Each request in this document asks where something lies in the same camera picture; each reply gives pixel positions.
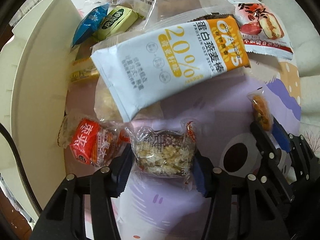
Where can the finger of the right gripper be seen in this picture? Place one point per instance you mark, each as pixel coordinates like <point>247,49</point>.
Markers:
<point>286,141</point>
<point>263,142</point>

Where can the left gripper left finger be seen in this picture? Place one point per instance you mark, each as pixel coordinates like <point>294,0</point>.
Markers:
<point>111,180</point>

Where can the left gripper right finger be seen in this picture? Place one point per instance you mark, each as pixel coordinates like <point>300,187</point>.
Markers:
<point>210,181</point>

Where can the orange crispy snack packet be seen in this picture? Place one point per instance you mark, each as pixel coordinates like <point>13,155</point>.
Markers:
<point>261,109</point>

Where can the red date snack packet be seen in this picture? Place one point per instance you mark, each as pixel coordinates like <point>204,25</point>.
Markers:
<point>96,143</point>

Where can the clear nut brittle packet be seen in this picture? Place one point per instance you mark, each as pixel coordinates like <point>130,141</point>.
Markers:
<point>165,154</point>

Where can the white oat protein bar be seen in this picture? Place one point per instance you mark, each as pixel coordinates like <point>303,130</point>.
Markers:
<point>155,65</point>

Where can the red white date cake packet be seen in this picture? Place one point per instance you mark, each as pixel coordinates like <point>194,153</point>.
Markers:
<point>262,31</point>

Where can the green candy packet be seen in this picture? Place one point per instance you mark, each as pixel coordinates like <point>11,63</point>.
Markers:
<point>117,21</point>

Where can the blue candy packet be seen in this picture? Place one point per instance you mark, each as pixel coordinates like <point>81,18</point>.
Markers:
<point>89,24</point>

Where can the cartoon printed play mat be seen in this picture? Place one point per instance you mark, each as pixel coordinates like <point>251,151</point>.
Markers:
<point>161,208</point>

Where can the clear cracker packet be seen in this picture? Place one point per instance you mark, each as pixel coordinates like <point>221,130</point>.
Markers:
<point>106,110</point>

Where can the yellow snack bar packet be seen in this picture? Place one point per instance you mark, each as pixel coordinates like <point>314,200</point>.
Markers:
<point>83,70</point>

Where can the white plastic storage bin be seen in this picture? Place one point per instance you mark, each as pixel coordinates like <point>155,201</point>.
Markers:
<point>34,83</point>

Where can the large clear cake packet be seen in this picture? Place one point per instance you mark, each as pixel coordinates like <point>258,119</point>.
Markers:
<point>154,11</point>

